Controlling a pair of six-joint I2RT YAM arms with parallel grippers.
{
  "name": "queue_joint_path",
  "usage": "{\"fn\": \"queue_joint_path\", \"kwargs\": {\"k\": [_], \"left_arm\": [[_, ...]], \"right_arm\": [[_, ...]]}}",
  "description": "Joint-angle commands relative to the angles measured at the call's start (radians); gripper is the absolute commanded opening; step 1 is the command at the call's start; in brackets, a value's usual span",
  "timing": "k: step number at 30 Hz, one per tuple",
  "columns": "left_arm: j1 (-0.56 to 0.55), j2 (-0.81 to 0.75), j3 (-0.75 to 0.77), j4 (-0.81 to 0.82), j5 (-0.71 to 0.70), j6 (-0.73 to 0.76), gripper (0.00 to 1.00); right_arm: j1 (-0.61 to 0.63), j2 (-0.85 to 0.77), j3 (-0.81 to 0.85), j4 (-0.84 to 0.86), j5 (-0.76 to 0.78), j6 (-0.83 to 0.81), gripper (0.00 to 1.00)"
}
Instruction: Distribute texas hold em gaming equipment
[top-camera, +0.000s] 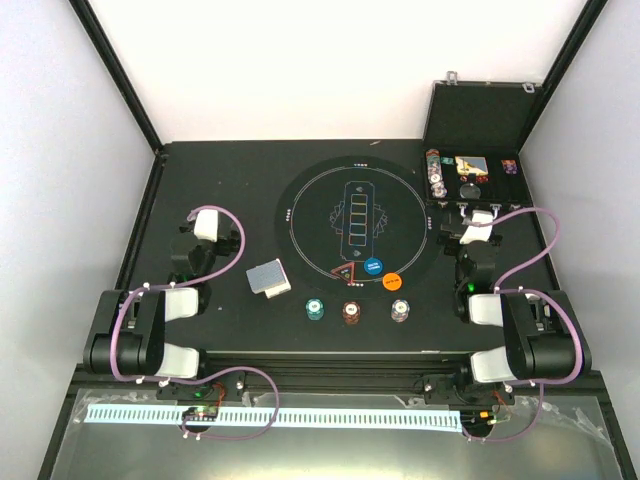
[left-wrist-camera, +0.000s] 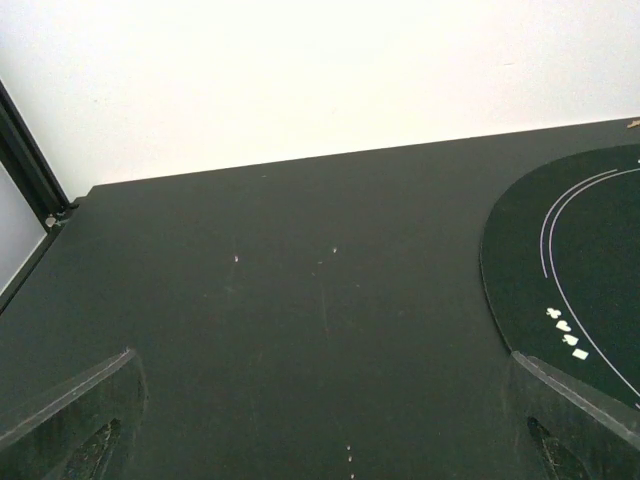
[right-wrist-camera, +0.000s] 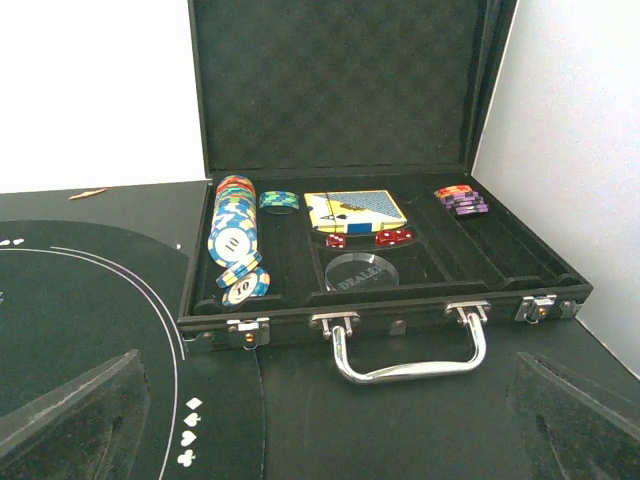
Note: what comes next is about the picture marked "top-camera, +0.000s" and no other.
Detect orange round blind button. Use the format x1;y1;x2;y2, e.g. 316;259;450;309
382;272;403;291

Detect blue round blind button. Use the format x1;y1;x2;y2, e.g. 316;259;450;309
363;257;384;276

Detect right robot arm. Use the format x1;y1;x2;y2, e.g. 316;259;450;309
438;207;592;403

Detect red dice in case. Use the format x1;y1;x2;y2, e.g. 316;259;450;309
459;174;490;184

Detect chip row in case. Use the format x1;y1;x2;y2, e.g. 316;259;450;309
425;149;447;198

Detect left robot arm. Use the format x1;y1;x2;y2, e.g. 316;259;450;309
83;226;241;399

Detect card deck in case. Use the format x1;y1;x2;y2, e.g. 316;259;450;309
455;156;489;177

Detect black aluminium front rail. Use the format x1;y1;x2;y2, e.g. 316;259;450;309
198;352;472;394

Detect green poker chip stack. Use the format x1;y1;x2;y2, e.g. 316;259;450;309
305;298;324;321

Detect purple poker chip stack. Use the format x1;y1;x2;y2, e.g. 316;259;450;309
391;299;410;323

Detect triangular red dealer button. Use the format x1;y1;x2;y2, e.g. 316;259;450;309
331;262;355;285

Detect red poker chip stack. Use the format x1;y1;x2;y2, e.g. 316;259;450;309
342;302;361;325

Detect white slotted cable duct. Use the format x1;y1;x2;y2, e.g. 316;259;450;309
83;404;462;433

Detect purple chips in case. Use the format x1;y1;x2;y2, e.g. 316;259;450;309
501;160;518;175

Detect round black poker mat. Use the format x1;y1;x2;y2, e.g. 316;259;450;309
274;156;441;299

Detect black round button in case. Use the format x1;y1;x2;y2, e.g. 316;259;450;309
459;183;482;200

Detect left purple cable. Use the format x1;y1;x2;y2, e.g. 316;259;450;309
109;205;280;442

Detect black poker set case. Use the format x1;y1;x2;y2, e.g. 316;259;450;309
422;71;542;210

